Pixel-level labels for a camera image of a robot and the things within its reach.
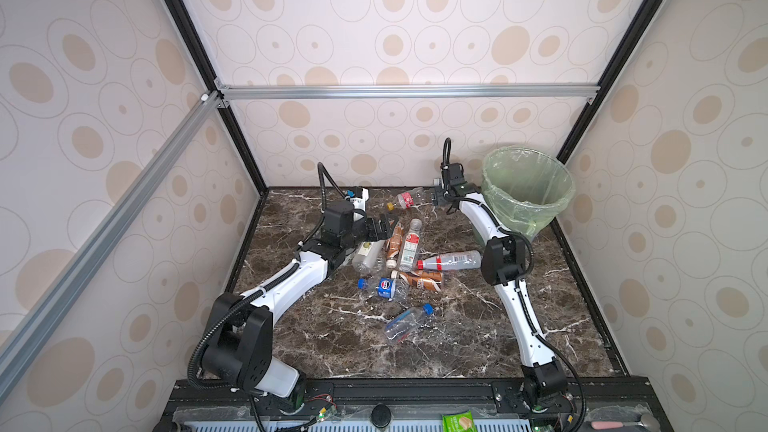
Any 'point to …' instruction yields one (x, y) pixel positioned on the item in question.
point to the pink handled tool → (648, 422)
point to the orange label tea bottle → (395, 245)
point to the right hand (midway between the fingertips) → (448, 188)
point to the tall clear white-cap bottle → (368, 257)
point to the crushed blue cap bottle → (408, 322)
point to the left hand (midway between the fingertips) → (393, 214)
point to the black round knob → (381, 416)
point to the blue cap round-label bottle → (386, 287)
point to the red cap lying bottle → (453, 261)
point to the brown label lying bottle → (427, 280)
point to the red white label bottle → (410, 247)
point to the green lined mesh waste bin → (526, 188)
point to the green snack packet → (459, 422)
